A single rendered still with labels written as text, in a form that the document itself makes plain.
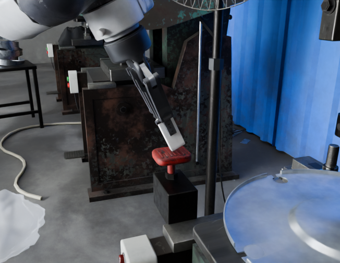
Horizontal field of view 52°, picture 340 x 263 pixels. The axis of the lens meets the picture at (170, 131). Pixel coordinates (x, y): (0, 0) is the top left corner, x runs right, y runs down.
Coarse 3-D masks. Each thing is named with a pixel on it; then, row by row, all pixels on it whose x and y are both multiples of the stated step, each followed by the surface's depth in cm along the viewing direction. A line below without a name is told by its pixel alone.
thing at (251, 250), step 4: (244, 248) 38; (248, 248) 38; (252, 248) 38; (256, 248) 38; (260, 248) 38; (248, 252) 37; (252, 252) 37; (256, 252) 37; (260, 252) 37; (252, 256) 37; (256, 256) 37; (260, 256) 37
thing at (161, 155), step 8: (152, 152) 69; (160, 152) 68; (168, 152) 68; (176, 152) 68; (184, 152) 68; (160, 160) 65; (168, 160) 65; (176, 160) 66; (184, 160) 66; (168, 168) 69
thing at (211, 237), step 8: (200, 224) 42; (208, 224) 42; (216, 224) 42; (200, 232) 41; (208, 232) 41; (216, 232) 41; (224, 232) 41; (200, 240) 40; (208, 240) 40; (216, 240) 40; (224, 240) 40; (200, 248) 40; (208, 248) 38; (216, 248) 38; (224, 248) 38; (232, 248) 38; (208, 256) 38; (216, 256) 37; (224, 256) 37; (232, 256) 37; (240, 256) 37
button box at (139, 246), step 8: (128, 240) 64; (136, 240) 64; (144, 240) 64; (128, 248) 61; (136, 248) 61; (144, 248) 61; (152, 248) 61; (128, 256) 60; (136, 256) 60; (144, 256) 60; (152, 256) 60
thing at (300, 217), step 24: (240, 192) 49; (264, 192) 49; (288, 192) 49; (312, 192) 49; (336, 192) 49; (240, 216) 44; (264, 216) 44; (288, 216) 44; (312, 216) 43; (336, 216) 43; (240, 240) 39; (264, 240) 39; (288, 240) 39; (312, 240) 39; (336, 240) 38
